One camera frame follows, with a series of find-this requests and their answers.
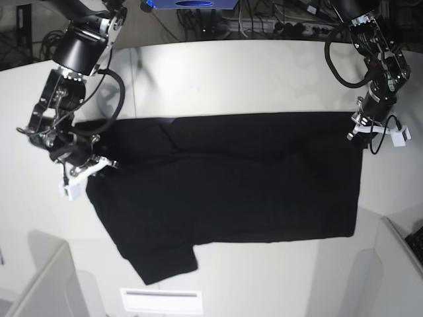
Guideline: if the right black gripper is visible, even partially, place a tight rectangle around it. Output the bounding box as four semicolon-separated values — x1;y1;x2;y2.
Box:
49;133;118;177

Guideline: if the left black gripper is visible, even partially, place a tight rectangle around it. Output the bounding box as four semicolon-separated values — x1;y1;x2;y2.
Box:
350;112;389;151

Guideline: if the black T-shirt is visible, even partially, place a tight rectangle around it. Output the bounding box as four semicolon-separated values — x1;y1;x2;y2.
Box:
86;112;362;285

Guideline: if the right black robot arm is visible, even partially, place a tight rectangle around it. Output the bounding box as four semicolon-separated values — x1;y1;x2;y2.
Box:
19;1;128;182

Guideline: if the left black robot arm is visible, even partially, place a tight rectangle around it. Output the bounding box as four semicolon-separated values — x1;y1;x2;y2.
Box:
325;1;410;155

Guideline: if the black keyboard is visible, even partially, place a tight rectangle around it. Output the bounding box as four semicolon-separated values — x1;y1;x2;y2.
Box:
405;227;423;263

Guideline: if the white power strip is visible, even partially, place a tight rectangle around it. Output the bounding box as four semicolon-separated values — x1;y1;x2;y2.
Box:
219;18;336;39

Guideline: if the blue box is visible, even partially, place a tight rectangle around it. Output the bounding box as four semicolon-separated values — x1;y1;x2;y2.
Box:
145;0;238;10

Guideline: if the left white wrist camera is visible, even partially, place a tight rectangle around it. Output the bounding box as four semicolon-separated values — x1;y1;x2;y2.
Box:
373;125;411;147

